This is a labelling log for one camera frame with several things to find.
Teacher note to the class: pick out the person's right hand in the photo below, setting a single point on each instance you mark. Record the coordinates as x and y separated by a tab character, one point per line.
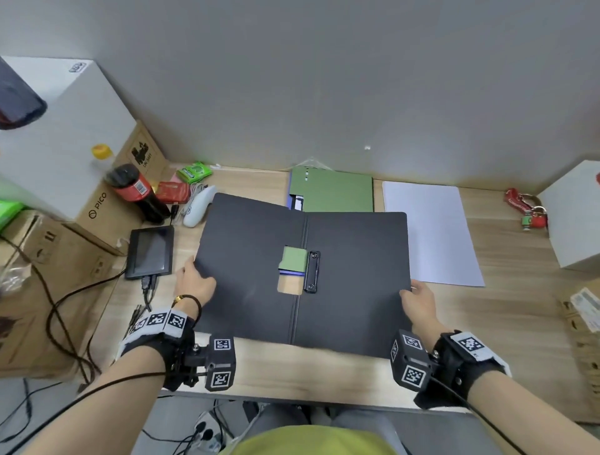
422	309

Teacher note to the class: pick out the person's left hand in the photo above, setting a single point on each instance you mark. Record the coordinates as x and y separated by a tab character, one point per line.
192	283

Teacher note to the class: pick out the dark navy folder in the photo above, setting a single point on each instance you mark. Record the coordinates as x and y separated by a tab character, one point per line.
244	244

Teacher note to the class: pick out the tidy white paper stack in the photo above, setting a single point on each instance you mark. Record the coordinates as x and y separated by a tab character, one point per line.
431	225

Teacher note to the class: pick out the blue plastic folder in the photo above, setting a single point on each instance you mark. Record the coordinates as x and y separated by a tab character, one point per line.
290	273

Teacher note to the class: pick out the green paper folder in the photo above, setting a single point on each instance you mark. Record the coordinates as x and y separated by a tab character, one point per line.
337	192

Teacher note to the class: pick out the person's right forearm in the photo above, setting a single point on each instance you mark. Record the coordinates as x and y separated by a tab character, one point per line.
529	417

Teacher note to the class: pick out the person's left forearm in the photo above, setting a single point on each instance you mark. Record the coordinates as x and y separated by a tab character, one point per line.
94	412

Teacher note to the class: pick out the person's yellow shirt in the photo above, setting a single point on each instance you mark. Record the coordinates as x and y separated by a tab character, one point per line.
309	443

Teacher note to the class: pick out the small black tablet screen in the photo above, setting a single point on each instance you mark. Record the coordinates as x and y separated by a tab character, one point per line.
150	253

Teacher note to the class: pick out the white handheld controller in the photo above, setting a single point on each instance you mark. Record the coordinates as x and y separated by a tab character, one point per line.
199	206

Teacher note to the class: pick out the red snack packet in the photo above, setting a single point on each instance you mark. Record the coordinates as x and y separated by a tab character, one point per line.
172	192

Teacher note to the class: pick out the green gum packet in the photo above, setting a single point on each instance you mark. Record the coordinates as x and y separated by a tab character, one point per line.
194	172

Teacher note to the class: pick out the red can with black lid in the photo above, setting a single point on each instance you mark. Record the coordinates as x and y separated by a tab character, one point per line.
133	185

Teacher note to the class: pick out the plain brown cardboard box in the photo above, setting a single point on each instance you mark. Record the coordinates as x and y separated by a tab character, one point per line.
47	281

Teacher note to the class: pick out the white power strip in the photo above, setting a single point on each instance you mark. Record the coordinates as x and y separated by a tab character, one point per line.
206	431

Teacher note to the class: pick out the yellow bottle cap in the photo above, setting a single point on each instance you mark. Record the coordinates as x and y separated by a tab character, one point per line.
101	151

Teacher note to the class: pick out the flat cardboard box with labels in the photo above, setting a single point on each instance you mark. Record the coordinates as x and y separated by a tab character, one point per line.
586	347

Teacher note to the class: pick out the clear tape piece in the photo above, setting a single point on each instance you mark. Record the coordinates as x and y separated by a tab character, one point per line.
311	164

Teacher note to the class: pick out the clear plastic wrap piece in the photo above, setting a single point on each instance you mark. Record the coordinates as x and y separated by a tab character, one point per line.
14	276

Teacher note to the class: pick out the small white box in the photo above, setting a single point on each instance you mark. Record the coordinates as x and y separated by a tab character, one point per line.
576	220

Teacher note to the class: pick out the green tissue pack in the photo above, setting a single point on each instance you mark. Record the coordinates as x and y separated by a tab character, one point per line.
9	213

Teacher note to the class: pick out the brown box with white top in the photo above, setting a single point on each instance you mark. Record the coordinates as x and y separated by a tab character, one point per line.
70	117

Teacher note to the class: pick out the black mesh speaker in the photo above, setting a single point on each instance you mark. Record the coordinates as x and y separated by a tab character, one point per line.
18	98

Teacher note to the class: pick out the black wrist camera with markers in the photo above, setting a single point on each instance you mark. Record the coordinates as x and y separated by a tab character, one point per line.
220	363
410	361

